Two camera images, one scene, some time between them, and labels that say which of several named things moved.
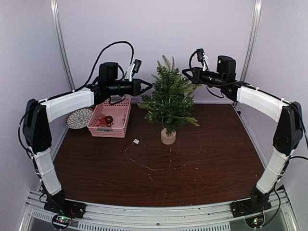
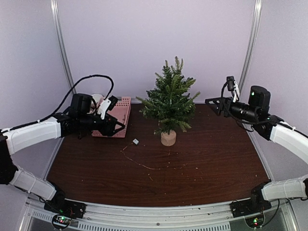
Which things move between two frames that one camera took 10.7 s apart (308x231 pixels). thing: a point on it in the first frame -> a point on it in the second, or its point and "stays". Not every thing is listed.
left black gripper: [136, 90] -> [109, 131]
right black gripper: [196, 78] -> [217, 111]
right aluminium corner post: [253, 41] stays
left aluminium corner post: [55, 6] stays
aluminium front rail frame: [210, 217] stays
